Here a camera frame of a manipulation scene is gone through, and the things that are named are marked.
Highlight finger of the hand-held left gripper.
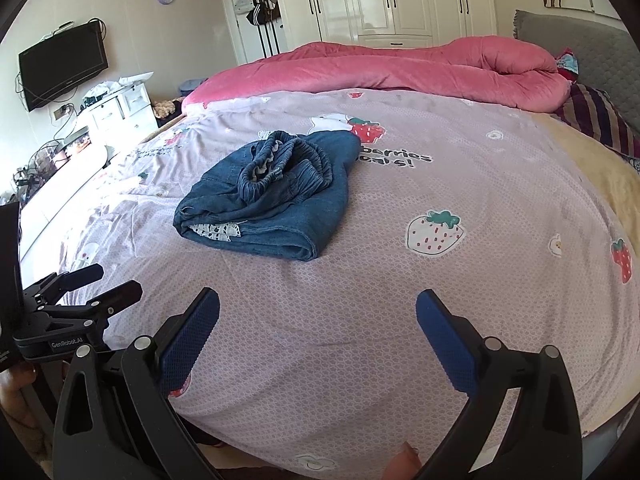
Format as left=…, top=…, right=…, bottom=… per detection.
left=59, top=263, right=105, bottom=293
left=85, top=280, right=144, bottom=318

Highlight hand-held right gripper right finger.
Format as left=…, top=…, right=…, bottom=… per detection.
left=415, top=289, right=583, bottom=480

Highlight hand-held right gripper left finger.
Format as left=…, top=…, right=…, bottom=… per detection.
left=52, top=287, right=223, bottom=480

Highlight blue denim pants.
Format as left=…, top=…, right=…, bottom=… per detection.
left=172, top=130, right=362, bottom=263

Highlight person's left hand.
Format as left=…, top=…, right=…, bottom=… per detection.
left=0, top=364, right=41, bottom=441

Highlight white curved desk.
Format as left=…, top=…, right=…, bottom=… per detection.
left=17, top=145, right=113, bottom=261

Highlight strawberry printed bedsheet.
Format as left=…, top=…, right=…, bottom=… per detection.
left=15, top=87, right=640, bottom=473

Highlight white dresser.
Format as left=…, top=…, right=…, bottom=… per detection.
left=75, top=72, right=158, bottom=148

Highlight beige blanket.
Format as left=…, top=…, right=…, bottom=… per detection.
left=530, top=112, right=640, bottom=241

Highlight purple striped pillow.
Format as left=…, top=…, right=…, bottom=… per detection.
left=552, top=82, right=640, bottom=158

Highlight white door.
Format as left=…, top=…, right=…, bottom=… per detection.
left=219, top=0, right=291, bottom=68

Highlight pink quilt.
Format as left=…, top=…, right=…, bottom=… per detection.
left=181, top=35, right=572, bottom=115

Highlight small colourful cloth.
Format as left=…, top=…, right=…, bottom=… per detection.
left=554, top=49, right=581, bottom=83

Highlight hanging bags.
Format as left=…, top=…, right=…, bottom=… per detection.
left=234, top=0, right=282, bottom=28

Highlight grey padded headboard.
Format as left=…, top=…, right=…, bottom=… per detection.
left=514, top=9, right=640, bottom=133

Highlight black wall television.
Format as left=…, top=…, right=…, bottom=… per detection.
left=18, top=21, right=109, bottom=112

